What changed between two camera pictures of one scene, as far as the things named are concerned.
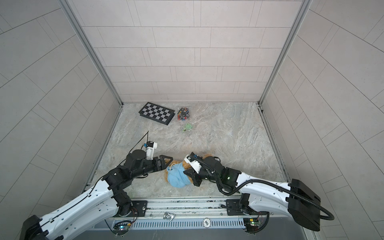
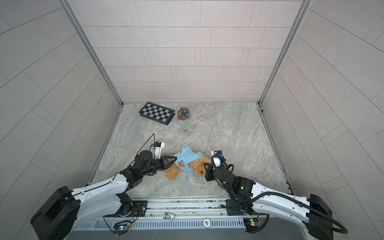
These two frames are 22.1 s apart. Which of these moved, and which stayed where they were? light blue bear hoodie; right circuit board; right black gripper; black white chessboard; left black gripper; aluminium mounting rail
Moved: right black gripper; light blue bear hoodie
Stayed: left black gripper; right circuit board; aluminium mounting rail; black white chessboard
